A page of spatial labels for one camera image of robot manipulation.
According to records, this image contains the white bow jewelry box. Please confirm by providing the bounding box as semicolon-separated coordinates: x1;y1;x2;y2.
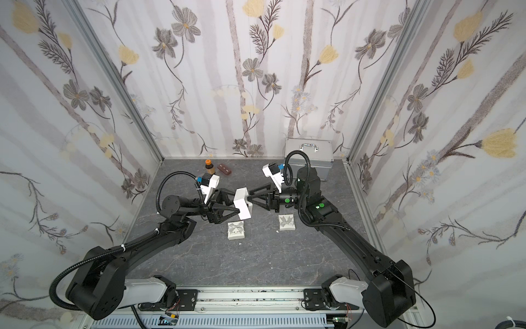
234;200;253;221
227;221;245;241

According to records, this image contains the white jewelry box lid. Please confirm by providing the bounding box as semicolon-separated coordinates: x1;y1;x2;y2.
234;187;249;206
278;214;296;231

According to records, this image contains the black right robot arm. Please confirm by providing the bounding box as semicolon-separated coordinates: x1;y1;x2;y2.
248;150;421;328

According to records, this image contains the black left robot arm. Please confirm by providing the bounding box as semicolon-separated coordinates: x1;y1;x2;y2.
49;171;240;320

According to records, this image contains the small dark red box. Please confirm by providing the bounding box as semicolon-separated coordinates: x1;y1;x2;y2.
217;163;231;175

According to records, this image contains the brown bottle orange cap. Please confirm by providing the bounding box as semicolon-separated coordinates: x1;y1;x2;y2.
205;159;215;175

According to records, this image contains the silver aluminium first aid case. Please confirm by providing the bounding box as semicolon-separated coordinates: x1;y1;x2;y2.
284;138;334;181

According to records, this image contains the small green circuit board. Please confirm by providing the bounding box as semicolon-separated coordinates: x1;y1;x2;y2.
158;314;179;326

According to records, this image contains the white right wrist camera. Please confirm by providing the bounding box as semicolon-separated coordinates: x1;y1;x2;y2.
262;163;284;193

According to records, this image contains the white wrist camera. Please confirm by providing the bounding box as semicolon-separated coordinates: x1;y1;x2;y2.
262;163;284;193
197;173;220;204

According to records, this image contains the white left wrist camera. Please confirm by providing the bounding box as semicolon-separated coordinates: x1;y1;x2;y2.
197;173;220;204

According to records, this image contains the aluminium mounting rail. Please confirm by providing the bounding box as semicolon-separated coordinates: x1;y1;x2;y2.
77;286;424;329

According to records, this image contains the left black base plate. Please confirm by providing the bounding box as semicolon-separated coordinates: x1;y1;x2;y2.
138;289;199;312

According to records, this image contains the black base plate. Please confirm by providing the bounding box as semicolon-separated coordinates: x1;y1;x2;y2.
301;288;359;311
138;289;199;312

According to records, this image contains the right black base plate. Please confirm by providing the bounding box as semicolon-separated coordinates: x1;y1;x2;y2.
301;288;359;311

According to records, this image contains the white slotted cable duct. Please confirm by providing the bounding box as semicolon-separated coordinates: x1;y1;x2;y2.
89;314;334;329

